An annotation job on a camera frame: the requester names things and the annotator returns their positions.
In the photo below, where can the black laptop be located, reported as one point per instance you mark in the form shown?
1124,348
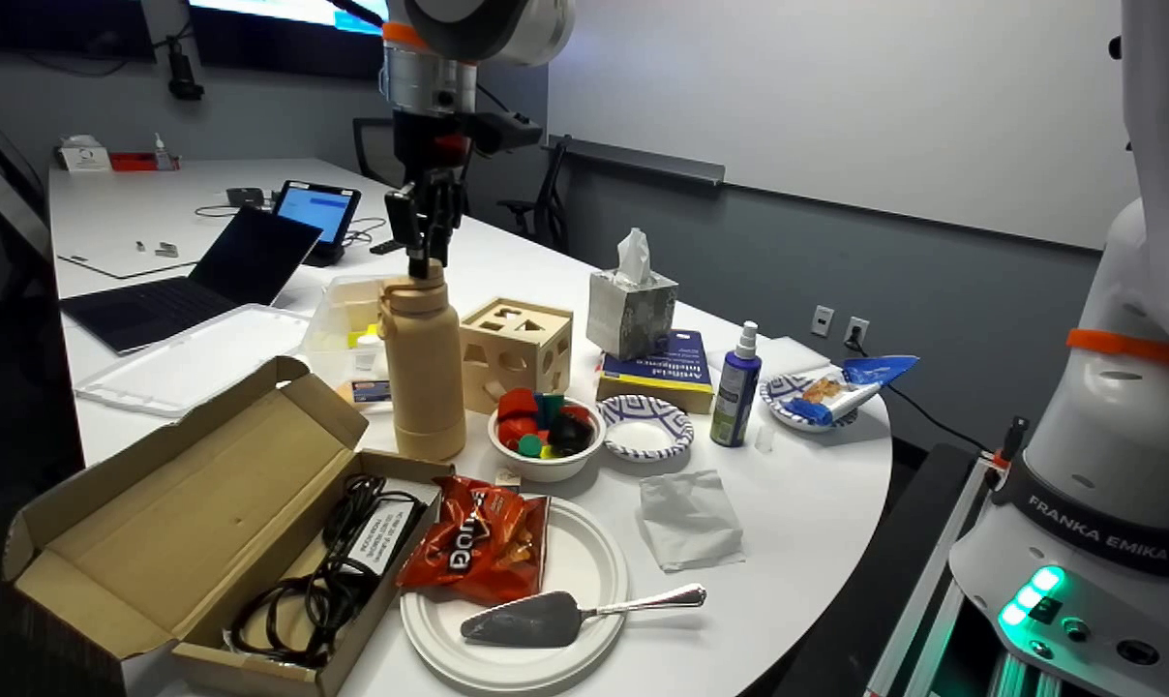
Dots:
249,260

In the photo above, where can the red chips bag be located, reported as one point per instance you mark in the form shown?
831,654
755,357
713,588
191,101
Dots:
487,549

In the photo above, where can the blue snack packet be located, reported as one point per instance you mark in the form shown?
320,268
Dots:
875,370

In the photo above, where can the clear plastic container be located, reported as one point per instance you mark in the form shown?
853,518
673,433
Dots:
347,341

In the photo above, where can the tan insulated water bottle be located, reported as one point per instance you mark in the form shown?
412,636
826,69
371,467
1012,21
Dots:
425,367

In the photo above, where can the wooden shape sorter box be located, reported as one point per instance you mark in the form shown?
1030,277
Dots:
515,341

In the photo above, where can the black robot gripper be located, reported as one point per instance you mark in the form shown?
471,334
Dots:
433,194

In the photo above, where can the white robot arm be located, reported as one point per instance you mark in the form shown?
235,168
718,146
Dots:
433,56

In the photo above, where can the metal cake server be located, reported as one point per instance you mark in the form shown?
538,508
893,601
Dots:
559,619

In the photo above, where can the white bowl of coloured blocks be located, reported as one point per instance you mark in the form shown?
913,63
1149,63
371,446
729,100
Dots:
542,436

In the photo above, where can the black power adapter with cable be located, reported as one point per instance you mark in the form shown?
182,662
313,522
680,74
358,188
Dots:
360,539

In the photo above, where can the blue patterned paper plate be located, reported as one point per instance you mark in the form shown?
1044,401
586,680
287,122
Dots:
814,401

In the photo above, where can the white tissue box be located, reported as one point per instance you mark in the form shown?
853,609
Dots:
631,305

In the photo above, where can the blue patterned paper bowl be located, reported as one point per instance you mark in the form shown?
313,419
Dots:
643,429

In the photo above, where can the open cardboard box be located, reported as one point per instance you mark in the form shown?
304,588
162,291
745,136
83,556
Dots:
138,567

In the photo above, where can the black tablet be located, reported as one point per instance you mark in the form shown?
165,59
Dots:
327,212

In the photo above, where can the blue spray bottle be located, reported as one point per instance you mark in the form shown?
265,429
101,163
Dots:
737,389

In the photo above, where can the black office chair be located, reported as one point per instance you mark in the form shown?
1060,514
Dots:
542,215

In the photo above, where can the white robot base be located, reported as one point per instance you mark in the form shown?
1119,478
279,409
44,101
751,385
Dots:
1070,556

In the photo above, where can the blue Artificial Intelligence book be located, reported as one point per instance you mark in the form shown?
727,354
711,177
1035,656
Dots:
680,375

